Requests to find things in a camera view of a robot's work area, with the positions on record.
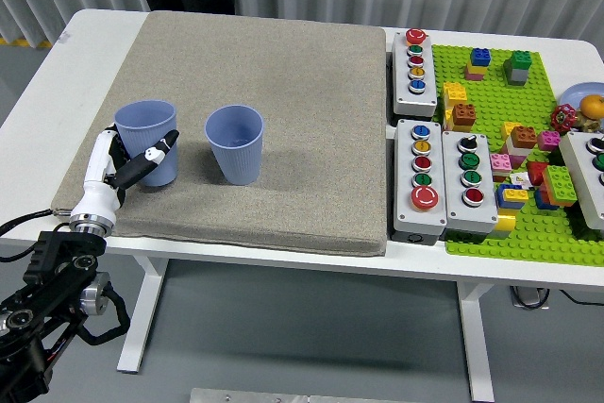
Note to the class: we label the blue yellow pink brick stack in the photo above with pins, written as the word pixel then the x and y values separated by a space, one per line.
pixel 479 63

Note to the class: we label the light pink toy brick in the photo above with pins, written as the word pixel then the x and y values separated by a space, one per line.
pixel 500 163

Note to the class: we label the grey button box, green buttons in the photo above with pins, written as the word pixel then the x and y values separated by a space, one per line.
pixel 582 176

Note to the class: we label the magenta toy brick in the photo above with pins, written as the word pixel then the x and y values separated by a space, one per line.
pixel 549 140

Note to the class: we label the light blue plate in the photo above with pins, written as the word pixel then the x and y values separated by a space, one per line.
pixel 573 94

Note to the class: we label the grey-brown fabric mat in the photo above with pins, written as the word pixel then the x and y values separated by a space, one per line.
pixel 283 115

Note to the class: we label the green grey brick stack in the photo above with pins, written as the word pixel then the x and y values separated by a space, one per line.
pixel 518 70

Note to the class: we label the brown white yellow brick stack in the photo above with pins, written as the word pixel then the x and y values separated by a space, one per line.
pixel 525 137

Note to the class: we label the grey box, small red stop button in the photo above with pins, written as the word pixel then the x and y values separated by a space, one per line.
pixel 406 96

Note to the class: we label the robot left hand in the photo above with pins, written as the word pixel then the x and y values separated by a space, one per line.
pixel 96 202

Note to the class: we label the orange fruit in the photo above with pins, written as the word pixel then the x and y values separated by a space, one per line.
pixel 592 105

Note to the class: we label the red valve wheel toy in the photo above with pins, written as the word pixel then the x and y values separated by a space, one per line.
pixel 563 118

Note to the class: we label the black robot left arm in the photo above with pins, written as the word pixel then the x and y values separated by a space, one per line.
pixel 61 252

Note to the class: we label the yellow round toy brick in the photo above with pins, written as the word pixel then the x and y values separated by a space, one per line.
pixel 505 223

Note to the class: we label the yellow on blue brick stack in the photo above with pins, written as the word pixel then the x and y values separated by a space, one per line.
pixel 513 195

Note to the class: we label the grey box, large red stop button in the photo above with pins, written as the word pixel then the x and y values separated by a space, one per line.
pixel 408 214

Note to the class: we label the green red blue brick stack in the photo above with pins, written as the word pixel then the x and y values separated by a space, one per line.
pixel 559 183

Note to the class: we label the green studded baseplate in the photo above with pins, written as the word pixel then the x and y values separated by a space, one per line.
pixel 538 242

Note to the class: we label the brown toy item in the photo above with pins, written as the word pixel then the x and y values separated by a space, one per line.
pixel 589 124

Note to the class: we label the grey box with selector switch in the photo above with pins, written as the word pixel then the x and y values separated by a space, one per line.
pixel 476 216

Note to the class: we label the brown on yellow brick stack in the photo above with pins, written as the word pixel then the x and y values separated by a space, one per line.
pixel 463 115

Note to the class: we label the white table leg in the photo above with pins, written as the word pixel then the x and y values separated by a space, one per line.
pixel 141 308
pixel 476 346

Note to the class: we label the blue ribbed plastic cup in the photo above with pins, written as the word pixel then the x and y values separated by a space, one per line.
pixel 238 157
pixel 141 134

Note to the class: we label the red toy brick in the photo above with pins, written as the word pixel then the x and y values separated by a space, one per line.
pixel 537 172

